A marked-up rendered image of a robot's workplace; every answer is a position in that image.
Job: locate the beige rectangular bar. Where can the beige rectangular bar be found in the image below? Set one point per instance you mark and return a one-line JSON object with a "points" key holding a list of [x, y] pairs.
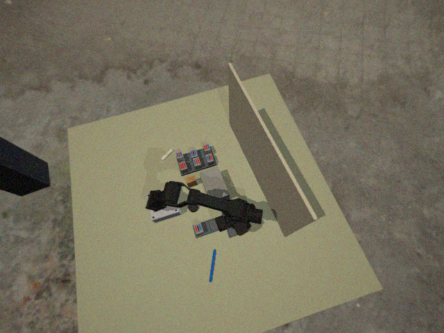
{"points": [[167, 154]]}

